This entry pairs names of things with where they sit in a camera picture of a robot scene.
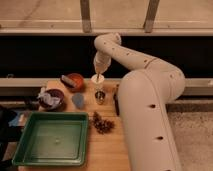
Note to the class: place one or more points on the white paper cup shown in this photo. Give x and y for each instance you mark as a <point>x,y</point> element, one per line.
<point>98,85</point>

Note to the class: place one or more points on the green plastic tray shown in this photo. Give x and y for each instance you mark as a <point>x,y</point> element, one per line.
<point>53,139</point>

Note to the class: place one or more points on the blue item at left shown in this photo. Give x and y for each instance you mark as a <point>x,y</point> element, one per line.
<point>20,119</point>

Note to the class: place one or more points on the crumpled white cloth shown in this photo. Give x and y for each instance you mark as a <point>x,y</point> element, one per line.
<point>47,100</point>

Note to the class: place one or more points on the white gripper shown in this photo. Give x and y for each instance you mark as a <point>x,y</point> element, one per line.
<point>101,63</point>

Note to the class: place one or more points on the blue grey pebble toy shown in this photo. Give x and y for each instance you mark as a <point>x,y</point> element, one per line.
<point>78,100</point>

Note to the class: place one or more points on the black handled peeler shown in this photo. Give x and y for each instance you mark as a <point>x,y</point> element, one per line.
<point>115,98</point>

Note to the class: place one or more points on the grey block in bowl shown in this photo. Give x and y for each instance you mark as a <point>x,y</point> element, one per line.
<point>68,81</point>

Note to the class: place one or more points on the bunch of dark grapes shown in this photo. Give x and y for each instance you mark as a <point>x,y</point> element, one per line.
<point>102,126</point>

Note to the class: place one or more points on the orange bowl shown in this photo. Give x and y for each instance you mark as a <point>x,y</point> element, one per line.
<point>78,79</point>

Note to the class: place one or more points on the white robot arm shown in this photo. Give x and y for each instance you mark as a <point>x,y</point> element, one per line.
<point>142,97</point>

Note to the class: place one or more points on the small metal cup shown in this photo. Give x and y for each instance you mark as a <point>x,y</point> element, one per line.
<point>100,97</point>

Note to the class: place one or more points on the black object at left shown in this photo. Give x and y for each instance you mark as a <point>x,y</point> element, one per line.
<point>7,134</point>

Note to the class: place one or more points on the dark purple bowl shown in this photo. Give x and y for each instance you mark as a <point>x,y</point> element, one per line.
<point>54,93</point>

